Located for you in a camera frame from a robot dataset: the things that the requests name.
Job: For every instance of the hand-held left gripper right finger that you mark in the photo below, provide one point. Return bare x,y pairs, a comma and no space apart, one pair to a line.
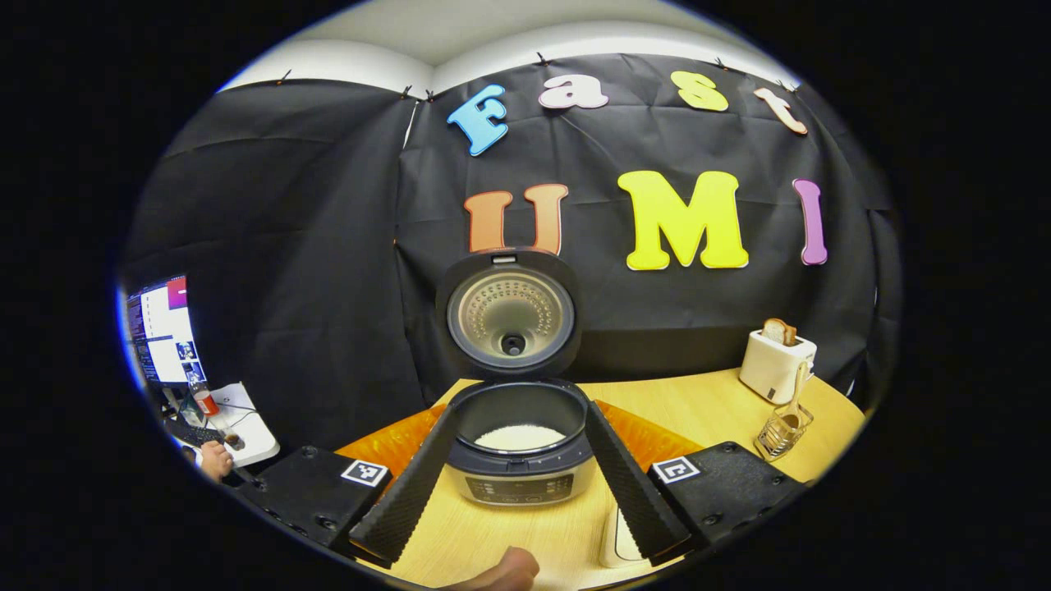
632,492

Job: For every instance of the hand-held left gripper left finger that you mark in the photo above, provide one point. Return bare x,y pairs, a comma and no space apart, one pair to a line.
410,492

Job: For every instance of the clear plastic rice container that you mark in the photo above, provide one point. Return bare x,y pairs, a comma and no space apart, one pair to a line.
612,542

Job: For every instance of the wooden spoon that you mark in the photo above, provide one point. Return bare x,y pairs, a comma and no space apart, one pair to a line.
798,390

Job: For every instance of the grey silver rice cooker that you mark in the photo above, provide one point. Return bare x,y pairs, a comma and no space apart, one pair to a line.
509,320

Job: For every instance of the white side table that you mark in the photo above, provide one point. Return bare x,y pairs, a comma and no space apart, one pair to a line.
254,435

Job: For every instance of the white toaster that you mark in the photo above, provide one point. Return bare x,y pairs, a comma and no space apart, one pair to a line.
768,365

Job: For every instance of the brown toast slice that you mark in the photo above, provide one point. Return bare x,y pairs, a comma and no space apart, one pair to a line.
778,332

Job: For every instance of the red label drink bottle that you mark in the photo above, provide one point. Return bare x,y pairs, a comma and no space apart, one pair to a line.
205,402

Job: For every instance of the black keyboard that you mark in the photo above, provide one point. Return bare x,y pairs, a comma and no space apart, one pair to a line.
193,432

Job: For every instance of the small green box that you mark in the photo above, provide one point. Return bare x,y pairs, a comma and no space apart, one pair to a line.
189,409

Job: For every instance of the black backdrop cloth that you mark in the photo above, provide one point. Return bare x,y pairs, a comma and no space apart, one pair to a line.
328,246

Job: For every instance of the computer monitor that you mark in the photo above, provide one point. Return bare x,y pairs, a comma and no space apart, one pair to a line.
164,336

